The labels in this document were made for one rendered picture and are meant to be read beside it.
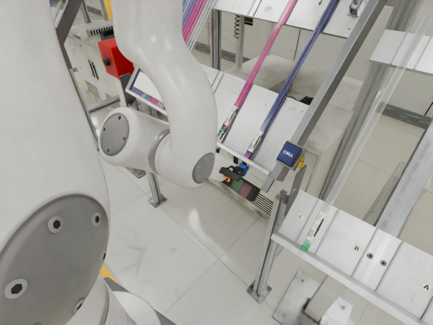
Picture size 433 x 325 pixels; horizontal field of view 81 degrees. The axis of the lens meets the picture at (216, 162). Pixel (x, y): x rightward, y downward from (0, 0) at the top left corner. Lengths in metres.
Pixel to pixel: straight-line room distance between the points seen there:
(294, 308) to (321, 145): 0.69
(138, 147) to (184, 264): 1.02
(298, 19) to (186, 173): 0.59
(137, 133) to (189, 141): 0.07
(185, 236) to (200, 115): 1.12
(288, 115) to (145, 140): 0.43
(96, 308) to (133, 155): 0.18
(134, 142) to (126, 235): 1.14
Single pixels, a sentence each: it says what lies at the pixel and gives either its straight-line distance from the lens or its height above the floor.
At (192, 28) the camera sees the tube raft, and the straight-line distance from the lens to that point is 0.98.
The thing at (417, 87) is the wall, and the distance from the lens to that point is 2.56.
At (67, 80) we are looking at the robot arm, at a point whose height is 1.12.
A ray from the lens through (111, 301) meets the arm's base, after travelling 0.35.
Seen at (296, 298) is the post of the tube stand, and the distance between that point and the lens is 1.29.
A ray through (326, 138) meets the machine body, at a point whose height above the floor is 0.62.
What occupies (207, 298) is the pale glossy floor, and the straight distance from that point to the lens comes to 1.26.
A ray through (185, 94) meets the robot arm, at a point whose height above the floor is 1.04.
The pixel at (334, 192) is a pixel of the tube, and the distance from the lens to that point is 0.54.
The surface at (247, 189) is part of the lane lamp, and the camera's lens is 0.71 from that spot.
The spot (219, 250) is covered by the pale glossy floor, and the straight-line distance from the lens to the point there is 1.35.
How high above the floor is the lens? 1.18
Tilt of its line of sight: 42 degrees down
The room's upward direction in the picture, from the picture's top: straight up
